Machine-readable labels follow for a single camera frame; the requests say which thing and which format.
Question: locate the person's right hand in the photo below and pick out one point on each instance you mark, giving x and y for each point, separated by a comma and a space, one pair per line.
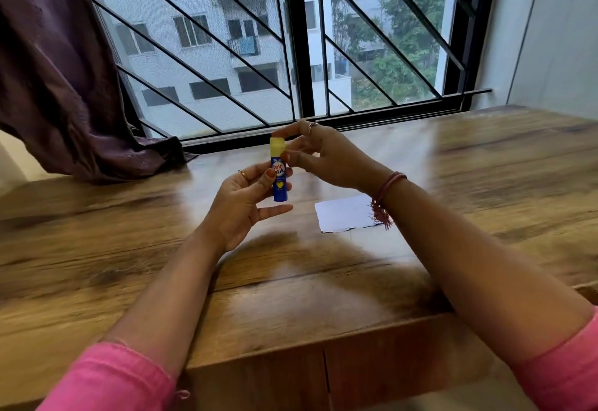
341, 163

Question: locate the person's left hand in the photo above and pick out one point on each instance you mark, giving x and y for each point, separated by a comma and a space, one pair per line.
233, 209

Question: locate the blue glue stick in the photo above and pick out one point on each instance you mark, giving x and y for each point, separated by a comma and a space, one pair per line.
279, 192

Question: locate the white paper piece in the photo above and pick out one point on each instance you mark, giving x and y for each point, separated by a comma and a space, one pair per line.
345, 214

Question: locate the yellow glue stick cap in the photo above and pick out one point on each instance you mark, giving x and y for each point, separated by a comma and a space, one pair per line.
277, 144

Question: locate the person's left forearm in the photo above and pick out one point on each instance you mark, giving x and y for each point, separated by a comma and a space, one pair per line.
173, 294

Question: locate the person's right forearm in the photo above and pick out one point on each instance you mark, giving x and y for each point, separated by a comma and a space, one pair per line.
481, 275

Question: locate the green trees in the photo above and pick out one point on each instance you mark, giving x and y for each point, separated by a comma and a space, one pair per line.
406, 51

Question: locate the white apartment building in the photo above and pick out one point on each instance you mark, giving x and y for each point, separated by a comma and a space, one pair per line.
201, 65

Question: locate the black metal window grille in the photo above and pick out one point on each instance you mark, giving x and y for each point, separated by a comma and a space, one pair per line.
481, 92

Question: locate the pink sleeve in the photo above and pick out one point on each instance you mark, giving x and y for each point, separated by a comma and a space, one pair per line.
565, 373
112, 378

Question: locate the purple curtain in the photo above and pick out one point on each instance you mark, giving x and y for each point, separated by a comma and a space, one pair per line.
65, 79

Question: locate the black window frame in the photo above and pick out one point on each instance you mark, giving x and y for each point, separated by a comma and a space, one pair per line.
297, 27

